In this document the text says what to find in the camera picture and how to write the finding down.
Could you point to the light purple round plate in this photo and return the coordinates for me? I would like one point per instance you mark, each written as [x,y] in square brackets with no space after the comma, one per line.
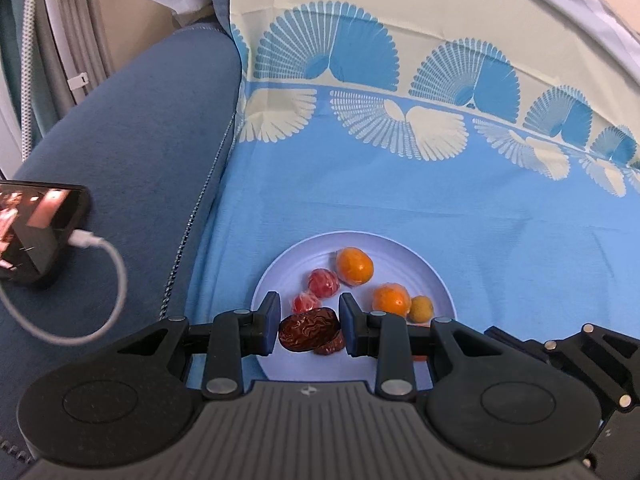
[380,270]

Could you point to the white plastic clip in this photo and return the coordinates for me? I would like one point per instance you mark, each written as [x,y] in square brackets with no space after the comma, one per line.
[78,80]

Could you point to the dark red dried date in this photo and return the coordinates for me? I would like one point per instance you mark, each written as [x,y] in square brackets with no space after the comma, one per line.
[307,332]
[331,346]

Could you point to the small orange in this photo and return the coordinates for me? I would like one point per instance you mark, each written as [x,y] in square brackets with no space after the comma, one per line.
[354,266]
[391,300]

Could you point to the black smartphone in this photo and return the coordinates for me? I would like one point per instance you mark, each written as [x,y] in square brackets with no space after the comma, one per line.
[35,232]

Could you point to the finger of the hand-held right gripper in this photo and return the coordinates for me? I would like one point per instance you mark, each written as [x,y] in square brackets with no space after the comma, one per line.
[610,337]
[530,347]

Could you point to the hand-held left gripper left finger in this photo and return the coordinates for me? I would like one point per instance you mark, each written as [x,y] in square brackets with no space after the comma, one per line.
[272,322]

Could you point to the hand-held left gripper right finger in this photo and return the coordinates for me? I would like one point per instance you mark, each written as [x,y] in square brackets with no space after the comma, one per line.
[346,322]

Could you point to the blue fan-print blanket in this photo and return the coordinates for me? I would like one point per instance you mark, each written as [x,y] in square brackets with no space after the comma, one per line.
[425,135]

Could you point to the red candy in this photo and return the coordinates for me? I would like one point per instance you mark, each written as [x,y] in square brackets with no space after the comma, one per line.
[305,304]
[323,282]

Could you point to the blue sofa armrest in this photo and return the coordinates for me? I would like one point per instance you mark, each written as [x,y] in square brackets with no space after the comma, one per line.
[125,185]

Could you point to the small yellow round fruit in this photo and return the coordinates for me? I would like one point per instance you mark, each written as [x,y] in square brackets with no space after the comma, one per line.
[421,308]

